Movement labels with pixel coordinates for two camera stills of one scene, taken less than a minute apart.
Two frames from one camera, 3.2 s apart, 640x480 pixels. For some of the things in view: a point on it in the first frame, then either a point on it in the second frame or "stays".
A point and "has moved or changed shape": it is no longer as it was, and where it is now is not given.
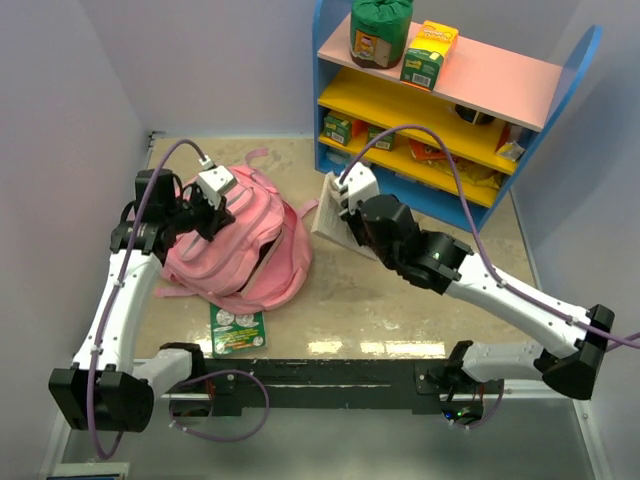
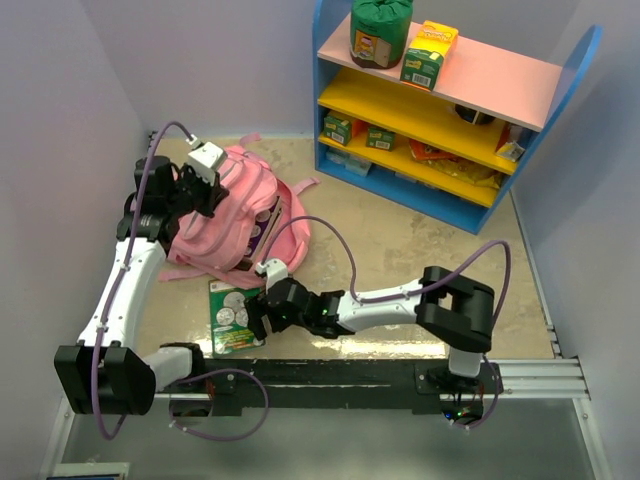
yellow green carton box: (421, 61) stays
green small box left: (336, 130) stays
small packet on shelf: (511, 150) stays
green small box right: (386, 141) stays
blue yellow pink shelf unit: (457, 149) stays
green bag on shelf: (379, 31) stays
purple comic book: (330, 225) to (264, 224)
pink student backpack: (253, 262) has moved or changed shape
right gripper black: (352, 221) to (255, 308)
